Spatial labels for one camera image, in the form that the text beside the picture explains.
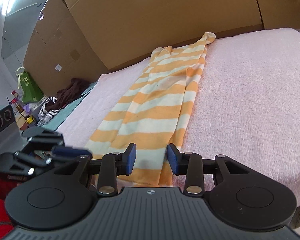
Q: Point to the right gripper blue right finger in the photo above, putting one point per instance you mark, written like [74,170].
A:
[190,165]

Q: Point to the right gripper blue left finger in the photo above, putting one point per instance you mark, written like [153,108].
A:
[113,165]

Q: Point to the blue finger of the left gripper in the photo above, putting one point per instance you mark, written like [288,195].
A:
[26,164]
[71,153]

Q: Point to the orange white striped sweater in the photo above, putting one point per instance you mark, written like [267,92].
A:
[154,112]

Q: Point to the teal folded cloth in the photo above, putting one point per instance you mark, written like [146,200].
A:
[62,115]

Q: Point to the navy white striped shirt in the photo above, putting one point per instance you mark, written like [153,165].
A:
[45,113]

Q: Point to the dark brown garment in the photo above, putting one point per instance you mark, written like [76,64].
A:
[66,96]

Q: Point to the small white label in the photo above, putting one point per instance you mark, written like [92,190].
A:
[58,68]

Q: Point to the pink towel mat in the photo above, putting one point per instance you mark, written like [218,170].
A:
[248,104]

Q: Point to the left cardboard box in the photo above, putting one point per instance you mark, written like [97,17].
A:
[57,39]

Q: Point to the large centre cardboard box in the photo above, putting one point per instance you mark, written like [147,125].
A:
[122,32]

